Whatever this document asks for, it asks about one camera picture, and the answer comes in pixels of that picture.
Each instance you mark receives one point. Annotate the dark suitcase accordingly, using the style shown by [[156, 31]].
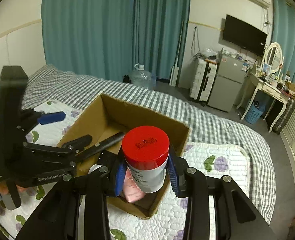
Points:
[[285, 117]]

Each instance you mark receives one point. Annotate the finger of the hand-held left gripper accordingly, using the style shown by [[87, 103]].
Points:
[[80, 141], [52, 118]]

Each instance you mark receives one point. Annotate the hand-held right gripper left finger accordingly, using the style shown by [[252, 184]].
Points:
[[118, 180]]

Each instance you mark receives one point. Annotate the grey checked bedsheet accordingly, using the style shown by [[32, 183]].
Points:
[[212, 130]]

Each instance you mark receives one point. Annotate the clear plastic bag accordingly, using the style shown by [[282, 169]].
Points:
[[208, 53]]

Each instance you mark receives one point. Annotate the oval vanity mirror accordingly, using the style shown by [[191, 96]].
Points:
[[272, 56]]

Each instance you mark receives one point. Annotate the black wall television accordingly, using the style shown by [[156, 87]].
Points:
[[245, 35]]

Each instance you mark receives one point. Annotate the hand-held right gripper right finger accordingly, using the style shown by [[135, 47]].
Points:
[[173, 180]]

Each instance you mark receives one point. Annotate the white bottle with red lid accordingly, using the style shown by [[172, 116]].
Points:
[[145, 150]]

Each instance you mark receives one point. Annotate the white vanity table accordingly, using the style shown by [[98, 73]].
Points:
[[270, 90]]

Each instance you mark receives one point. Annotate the white floral quilt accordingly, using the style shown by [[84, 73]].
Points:
[[212, 180]]

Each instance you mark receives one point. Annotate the narrow teal curtain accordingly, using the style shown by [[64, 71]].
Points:
[[286, 25]]

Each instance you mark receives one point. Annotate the white mop pole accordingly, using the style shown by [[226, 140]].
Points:
[[175, 67]]

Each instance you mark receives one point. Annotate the small cardboard box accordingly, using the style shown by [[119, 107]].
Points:
[[290, 88]]

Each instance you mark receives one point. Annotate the wide teal curtain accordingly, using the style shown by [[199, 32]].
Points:
[[87, 30]]

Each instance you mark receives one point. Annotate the clear water jug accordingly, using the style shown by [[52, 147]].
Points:
[[142, 77]]

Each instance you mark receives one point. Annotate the brown cardboard box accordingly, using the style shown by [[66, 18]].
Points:
[[147, 115]]

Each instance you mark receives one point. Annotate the silver fridge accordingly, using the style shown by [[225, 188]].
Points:
[[225, 85]]

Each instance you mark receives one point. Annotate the white suitcase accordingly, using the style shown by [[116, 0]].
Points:
[[200, 82]]

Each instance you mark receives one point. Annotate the blue plastic basket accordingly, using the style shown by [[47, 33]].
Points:
[[255, 112]]

